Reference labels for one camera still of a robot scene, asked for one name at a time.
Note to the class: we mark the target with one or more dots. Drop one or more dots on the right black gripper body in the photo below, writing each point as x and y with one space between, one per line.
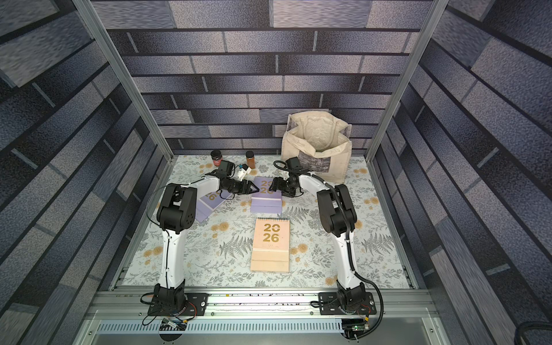
281 185

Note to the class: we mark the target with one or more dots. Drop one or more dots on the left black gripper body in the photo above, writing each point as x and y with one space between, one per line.
235 185

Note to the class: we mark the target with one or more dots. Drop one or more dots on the purple calendar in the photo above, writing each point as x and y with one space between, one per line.
207 204
266 201

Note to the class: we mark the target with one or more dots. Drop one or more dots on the peach 2026 desk calendar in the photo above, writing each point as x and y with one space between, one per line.
271 246

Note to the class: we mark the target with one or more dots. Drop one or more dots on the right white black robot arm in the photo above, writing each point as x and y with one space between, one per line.
338 218

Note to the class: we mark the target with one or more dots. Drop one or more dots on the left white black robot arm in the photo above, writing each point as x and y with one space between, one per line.
176 214

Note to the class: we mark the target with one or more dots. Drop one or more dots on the amber spice bottle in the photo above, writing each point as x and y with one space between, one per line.
250 159

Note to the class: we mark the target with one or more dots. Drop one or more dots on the floral patterned table mat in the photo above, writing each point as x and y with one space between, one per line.
218 250

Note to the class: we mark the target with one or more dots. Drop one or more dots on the dark jar red label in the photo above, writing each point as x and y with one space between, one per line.
216 157

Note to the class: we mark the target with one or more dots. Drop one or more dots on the beige canvas tote bag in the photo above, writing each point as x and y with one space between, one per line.
321 143

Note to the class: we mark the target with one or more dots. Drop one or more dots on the left circuit board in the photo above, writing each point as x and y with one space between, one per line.
170 325

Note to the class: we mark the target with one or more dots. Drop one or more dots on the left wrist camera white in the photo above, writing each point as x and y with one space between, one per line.
242 171

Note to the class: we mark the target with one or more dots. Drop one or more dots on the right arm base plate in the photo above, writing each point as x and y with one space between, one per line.
329 306

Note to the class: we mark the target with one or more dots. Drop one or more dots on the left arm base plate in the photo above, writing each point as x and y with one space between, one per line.
194 304

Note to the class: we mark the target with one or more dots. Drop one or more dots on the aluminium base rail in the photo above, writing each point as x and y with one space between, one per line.
260 316

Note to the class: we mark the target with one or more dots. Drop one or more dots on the left aluminium frame post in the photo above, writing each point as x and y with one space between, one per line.
99 33

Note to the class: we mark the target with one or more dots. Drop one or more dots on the aluminium frame post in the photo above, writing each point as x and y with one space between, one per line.
99 33
427 30

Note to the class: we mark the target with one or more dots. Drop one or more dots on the right aluminium frame post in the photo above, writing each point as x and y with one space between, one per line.
427 30

